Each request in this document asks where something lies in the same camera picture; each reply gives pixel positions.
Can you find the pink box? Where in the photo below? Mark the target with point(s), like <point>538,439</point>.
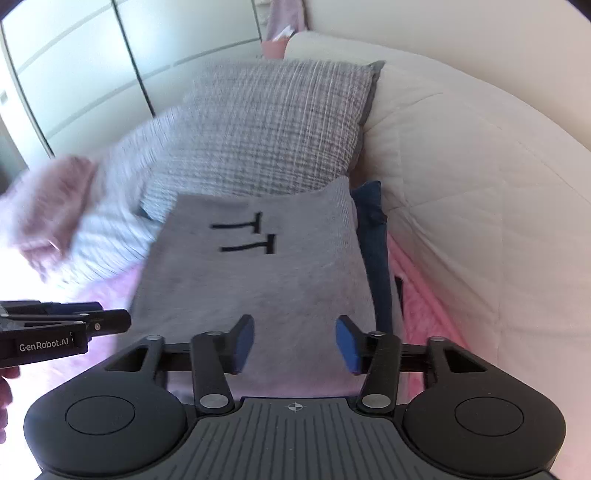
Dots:
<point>272,49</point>

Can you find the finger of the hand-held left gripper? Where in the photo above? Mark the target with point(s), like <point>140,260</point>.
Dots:
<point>108,321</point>
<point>51,308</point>

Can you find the person's left hand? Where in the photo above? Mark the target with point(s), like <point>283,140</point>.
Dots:
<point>5,397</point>

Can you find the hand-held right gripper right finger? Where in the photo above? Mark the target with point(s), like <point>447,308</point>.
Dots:
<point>348,344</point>

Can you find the folded navy jeans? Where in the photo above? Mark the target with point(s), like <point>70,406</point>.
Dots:
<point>374,258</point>

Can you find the grey knit sweater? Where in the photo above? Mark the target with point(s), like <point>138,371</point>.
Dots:
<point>258,286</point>

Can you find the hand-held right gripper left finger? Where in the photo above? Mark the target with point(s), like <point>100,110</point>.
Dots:
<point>244,344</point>

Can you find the pink pillow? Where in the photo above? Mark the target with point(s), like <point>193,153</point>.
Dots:
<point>46,207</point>

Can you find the grey checked pillow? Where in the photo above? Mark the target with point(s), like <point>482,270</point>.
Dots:
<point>277,129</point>

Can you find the mauve cloth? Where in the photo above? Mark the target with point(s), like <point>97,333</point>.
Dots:
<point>286,18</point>

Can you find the white wardrobe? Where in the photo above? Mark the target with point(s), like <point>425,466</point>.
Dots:
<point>92,55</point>

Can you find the cream quilted headboard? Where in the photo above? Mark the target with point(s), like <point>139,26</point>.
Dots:
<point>485,184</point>

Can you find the pink floral blanket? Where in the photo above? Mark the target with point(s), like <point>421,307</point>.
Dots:
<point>415,300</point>

